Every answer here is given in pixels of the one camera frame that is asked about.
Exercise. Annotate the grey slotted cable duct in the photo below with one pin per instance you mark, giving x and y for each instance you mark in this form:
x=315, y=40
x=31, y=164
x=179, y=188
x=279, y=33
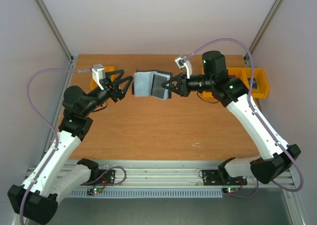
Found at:
x=139, y=193

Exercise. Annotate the blue card in bin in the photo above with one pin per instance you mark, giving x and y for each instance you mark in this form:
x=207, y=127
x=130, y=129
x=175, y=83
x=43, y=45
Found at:
x=254, y=83

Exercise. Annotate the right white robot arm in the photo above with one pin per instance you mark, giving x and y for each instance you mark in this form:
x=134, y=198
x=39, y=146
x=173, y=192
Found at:
x=276, y=155

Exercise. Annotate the left yellow bin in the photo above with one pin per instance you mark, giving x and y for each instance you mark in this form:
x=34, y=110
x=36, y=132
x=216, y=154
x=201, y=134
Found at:
x=108, y=69

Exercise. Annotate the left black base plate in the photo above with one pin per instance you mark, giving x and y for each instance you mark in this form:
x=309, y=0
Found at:
x=106, y=176

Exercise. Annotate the yellow bin with black card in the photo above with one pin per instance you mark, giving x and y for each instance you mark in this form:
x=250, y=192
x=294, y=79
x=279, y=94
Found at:
x=208, y=95

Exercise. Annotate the yellow bin with red card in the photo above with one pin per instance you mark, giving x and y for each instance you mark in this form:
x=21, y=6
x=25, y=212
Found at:
x=237, y=72

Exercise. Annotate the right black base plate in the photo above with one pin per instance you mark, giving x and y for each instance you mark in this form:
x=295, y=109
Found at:
x=211, y=177

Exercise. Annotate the black leather card holder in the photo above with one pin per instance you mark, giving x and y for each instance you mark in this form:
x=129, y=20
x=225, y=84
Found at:
x=148, y=83

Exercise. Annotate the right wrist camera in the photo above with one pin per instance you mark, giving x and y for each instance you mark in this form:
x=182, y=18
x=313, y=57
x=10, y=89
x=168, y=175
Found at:
x=182, y=62

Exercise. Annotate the yellow bin with blue card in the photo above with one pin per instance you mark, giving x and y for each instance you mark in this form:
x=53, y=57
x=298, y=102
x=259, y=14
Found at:
x=263, y=87

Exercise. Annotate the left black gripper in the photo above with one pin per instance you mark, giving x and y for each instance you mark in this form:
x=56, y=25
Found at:
x=116, y=92

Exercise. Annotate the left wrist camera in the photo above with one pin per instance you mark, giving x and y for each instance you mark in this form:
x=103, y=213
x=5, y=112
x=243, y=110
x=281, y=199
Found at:
x=98, y=74

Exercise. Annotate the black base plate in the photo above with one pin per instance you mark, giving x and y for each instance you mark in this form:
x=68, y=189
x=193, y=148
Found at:
x=106, y=176
x=211, y=177

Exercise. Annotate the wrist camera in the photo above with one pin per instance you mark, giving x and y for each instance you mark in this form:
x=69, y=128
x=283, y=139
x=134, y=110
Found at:
x=182, y=62
x=98, y=74

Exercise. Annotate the aluminium rail frame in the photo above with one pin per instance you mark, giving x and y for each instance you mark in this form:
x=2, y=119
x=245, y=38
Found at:
x=166, y=174

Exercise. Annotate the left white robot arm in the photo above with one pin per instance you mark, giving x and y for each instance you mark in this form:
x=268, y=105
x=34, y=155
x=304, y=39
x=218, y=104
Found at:
x=39, y=195

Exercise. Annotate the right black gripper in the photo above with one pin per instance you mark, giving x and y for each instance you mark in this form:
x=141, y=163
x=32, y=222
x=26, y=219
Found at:
x=184, y=85

